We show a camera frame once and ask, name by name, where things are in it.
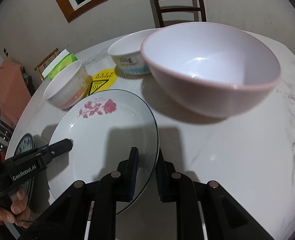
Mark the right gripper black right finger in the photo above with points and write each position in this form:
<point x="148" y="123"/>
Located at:
<point x="204" y="211"/>

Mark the dark wooden chair at left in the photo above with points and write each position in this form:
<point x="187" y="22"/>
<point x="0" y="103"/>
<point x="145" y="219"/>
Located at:
<point x="6" y="133"/>

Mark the yellow round warning sticker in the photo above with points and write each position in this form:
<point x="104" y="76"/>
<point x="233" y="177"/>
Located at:
<point x="103" y="80"/>

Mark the large pink bowl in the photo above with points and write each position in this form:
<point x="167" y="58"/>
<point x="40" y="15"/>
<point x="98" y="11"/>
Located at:
<point x="211" y="69"/>

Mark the green tissue box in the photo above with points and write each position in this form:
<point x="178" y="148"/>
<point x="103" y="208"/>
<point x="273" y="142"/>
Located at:
<point x="61" y="61"/>

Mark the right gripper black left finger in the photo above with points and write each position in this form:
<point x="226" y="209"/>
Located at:
<point x="88" y="210"/>

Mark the pink cloth on chair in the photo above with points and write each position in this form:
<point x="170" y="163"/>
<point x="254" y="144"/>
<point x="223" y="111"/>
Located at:
<point x="14" y="94"/>

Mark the bamboo chair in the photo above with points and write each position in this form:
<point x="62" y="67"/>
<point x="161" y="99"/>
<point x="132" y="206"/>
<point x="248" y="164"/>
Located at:
<point x="45" y="62"/>

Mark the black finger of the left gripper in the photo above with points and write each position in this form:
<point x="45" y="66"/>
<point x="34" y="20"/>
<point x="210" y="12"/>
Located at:
<point x="59" y="148"/>

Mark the white ribbed bowl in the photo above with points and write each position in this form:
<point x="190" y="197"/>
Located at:
<point x="68" y="87"/>

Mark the person's left hand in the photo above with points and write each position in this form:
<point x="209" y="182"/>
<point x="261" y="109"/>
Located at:
<point x="19" y="212"/>

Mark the white bowl with Dog text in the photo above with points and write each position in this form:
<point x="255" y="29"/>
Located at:
<point x="126" y="53"/>

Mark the white plate pink roses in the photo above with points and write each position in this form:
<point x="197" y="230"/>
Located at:
<point x="103" y="127"/>

